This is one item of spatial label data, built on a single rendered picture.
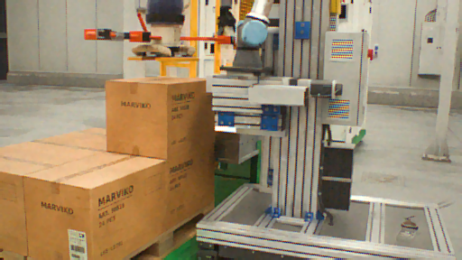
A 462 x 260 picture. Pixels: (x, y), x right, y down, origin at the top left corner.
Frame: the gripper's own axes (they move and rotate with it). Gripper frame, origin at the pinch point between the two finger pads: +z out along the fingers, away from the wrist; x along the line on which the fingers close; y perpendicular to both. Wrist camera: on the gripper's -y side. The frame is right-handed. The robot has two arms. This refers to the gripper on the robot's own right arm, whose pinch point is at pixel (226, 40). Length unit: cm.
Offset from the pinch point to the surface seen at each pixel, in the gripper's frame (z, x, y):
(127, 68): 23, -130, -76
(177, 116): 43, -6, 49
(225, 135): 61, -1, -4
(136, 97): 32, -25, 60
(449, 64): 11, 142, -285
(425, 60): 8, 115, -871
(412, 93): 86, 93, -883
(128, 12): -26, -129, -75
